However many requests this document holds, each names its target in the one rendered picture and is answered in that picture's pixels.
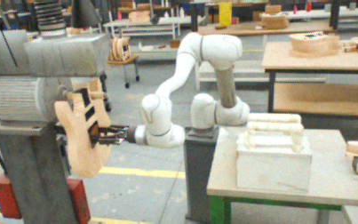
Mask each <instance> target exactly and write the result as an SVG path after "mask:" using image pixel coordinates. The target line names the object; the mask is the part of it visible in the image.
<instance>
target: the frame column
mask: <svg viewBox="0 0 358 224"><path fill-rule="evenodd" d="M0 152H1V154H2V158H3V160H4V164H5V166H6V171H7V172H8V176H9V178H10V182H11V184H12V189H13V191H14V195H15V197H16V201H17V203H18V205H19V208H20V213H21V215H22V219H23V221H24V224H79V223H78V222H77V219H76V215H75V212H74V207H73V205H72V199H71V196H70V194H69V189H68V182H67V179H66V174H65V172H64V166H63V164H62V162H61V156H60V150H59V147H58V142H57V139H56V136H55V131H54V129H53V127H52V128H51V129H49V130H48V131H47V132H45V133H44V134H43V135H42V136H23V135H8V134H0Z"/></svg>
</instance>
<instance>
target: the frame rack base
mask: <svg viewBox="0 0 358 224"><path fill-rule="evenodd" d="M303 139H304V144H305V147H304V149H303V150H301V152H300V153H296V152H293V151H292V144H293V141H291V140H290V136H282V135H265V134H255V149H254V150H247V148H246V147H245V146H244V145H243V144H237V148H236V187H237V188H252V189H259V190H274V191H282V192H289V193H304V194H308V188H309V181H310V171H311V164H312V152H311V149H310V145H309V142H308V137H307V136H303ZM239 140H244V133H239Z"/></svg>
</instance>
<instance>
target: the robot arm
mask: <svg viewBox="0 0 358 224"><path fill-rule="evenodd" d="M242 54H243V45H242V42H241V40H239V38H237V37H234V36H229V35H208V36H200V35H199V34H196V33H194V32H192V33H190V34H187V36H186V37H184V39H183V40H182V42H181V44H180V46H179V49H178V56H177V61H176V72H175V75H174V76H173V77H172V78H170V79H168V81H165V82H164V83H162V84H161V85H160V87H159V88H158V89H157V91H156V93H155V94H149V95H147V96H145V97H144V98H143V99H142V101H141V103H140V106H139V111H140V114H141V118H142V120H143V124H144V125H138V126H137V127H134V126H131V127H129V125H114V124H111V125H110V126H108V127H97V128H98V131H99V133H107V132H108V133H110V132H111V133H114V134H113V135H105V136H100V135H90V138H91V141H98V142H99V144H100V145H110V144H116V145H121V141H128V142H129V143H130V144H137V145H139V146H154V147H156V148H176V147H179V146H182V144H183V143H184V139H185V133H184V128H183V127H180V126H179V125H176V124H173V123H172V122H171V101H170V93H171V92H173V91H175V90H176V89H178V88H180V87H181V86H182V85H183V84H184V83H185V82H186V80H187V77H188V75H189V74H190V71H191V70H192V68H193V66H194V64H195V63H196V62H198V61H203V60H205V61H208V62H209V63H210V64H211V65H212V67H213V68H214V72H215V75H216V78H217V85H218V88H219V97H220V100H219V101H215V100H214V99H213V98H212V97H211V96H210V95H208V94H206V93H202V94H198V95H196V96H195V97H194V100H193V101H192V106H191V120H192V125H186V130H189V131H190V132H189V133H188V134H187V136H195V137H201V138H209V139H212V138H213V135H214V132H215V131H217V129H218V128H219V126H218V125H214V124H222V125H241V124H246V123H247V117H248V115H249V113H250V108H249V106H248V105H247V104H246V103H243V102H242V101H241V100H240V99H239V97H236V93H235V79H234V73H233V63H234V61H236V60H239V58H241V56H242Z"/></svg>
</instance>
